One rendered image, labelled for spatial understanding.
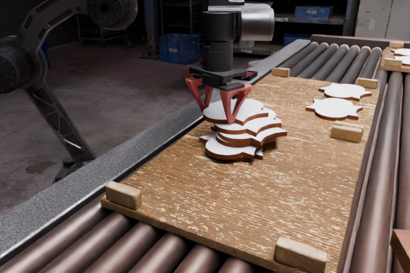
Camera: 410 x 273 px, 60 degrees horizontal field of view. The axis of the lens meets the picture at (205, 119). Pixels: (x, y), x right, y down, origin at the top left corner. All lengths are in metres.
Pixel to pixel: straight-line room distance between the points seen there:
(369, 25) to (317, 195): 5.07
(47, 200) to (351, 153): 0.56
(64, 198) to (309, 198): 0.40
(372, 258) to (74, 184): 0.48
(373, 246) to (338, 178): 0.14
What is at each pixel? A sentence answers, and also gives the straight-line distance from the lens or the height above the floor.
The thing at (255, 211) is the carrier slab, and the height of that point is 0.94.
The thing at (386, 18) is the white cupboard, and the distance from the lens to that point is 5.59.
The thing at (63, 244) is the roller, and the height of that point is 0.91.
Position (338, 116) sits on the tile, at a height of 0.95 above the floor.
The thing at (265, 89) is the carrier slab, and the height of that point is 0.94.
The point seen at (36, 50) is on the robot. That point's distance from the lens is 1.72.
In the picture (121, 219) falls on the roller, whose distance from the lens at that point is 0.57.
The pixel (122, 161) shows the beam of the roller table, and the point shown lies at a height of 0.92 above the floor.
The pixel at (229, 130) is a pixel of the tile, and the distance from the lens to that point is 0.66.
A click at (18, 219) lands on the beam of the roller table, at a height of 0.91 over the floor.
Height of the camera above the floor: 1.26
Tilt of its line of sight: 23 degrees down
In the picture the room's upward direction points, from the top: straight up
